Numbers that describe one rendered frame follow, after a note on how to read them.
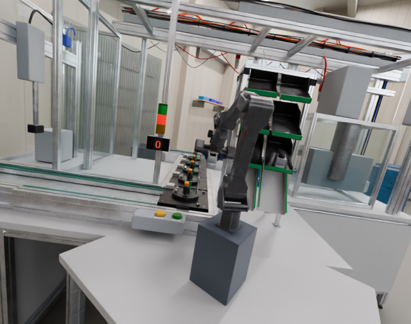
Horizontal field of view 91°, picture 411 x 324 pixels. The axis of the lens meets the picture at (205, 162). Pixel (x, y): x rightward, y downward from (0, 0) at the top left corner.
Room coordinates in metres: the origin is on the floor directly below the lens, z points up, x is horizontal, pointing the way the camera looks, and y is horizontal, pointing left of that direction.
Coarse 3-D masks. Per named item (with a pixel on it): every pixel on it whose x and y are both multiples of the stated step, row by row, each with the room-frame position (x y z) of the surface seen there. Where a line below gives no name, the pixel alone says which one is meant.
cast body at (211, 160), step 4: (212, 152) 0.94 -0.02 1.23; (208, 156) 0.92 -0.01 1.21; (212, 156) 0.92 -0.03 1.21; (216, 156) 0.93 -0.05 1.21; (208, 160) 0.92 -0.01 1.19; (212, 160) 0.92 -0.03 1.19; (216, 160) 0.92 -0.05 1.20; (208, 164) 0.90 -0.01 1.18; (212, 164) 0.91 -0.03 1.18; (212, 168) 0.91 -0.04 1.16
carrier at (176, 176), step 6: (174, 174) 1.32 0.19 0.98; (192, 174) 1.25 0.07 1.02; (198, 174) 1.28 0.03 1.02; (174, 180) 1.22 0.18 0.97; (180, 180) 1.20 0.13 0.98; (186, 180) 1.20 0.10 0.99; (192, 180) 1.22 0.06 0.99; (204, 180) 1.33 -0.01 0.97; (180, 186) 1.13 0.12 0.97; (192, 186) 1.15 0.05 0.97; (198, 186) 1.17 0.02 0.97; (204, 186) 1.19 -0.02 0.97
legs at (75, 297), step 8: (72, 280) 0.57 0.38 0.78; (72, 288) 0.57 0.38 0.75; (72, 296) 0.57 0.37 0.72; (80, 296) 0.59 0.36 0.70; (72, 304) 0.57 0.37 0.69; (80, 304) 0.59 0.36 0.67; (72, 312) 0.57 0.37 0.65; (80, 312) 0.59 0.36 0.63; (72, 320) 0.57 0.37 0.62; (80, 320) 0.59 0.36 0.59
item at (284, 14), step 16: (272, 16) 1.53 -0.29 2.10; (288, 16) 1.53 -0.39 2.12; (304, 16) 1.54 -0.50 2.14; (320, 16) 1.54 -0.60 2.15; (192, 32) 2.00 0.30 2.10; (208, 32) 2.00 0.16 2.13; (224, 32) 2.01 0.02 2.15; (368, 32) 1.55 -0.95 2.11; (384, 32) 1.56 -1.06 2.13; (400, 32) 1.56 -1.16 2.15; (288, 48) 2.03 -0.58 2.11; (304, 48) 2.04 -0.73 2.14; (368, 64) 2.07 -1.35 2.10; (384, 64) 2.07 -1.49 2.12
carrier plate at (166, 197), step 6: (168, 192) 1.00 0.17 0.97; (198, 192) 1.08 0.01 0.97; (162, 198) 0.92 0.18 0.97; (168, 198) 0.93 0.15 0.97; (174, 198) 0.94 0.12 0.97; (198, 198) 0.99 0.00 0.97; (204, 198) 1.00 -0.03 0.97; (162, 204) 0.87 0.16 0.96; (168, 204) 0.87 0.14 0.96; (174, 204) 0.87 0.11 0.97; (180, 204) 0.88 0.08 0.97; (186, 204) 0.89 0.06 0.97; (192, 204) 0.90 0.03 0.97; (204, 204) 0.92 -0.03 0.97; (192, 210) 0.87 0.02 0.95; (198, 210) 0.88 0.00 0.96; (204, 210) 0.88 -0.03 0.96
